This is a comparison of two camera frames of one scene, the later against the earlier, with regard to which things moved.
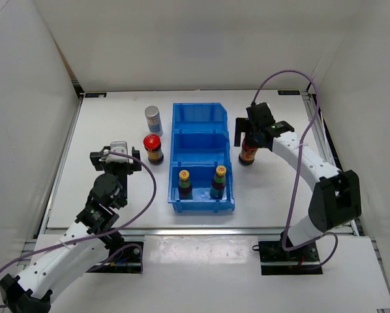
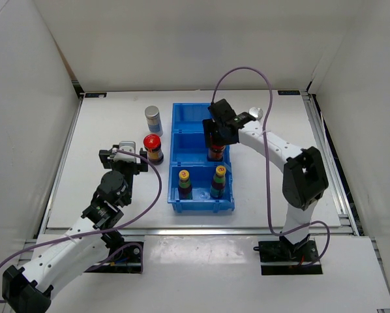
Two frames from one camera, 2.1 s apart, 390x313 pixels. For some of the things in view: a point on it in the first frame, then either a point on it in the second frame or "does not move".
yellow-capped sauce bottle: (184, 190) does not move
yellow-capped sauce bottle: (217, 187) does not move
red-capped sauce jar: (152, 144) does not move
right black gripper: (241, 126) -> (209, 126)
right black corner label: (289, 92) does not move
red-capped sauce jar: (247, 156) -> (215, 153)
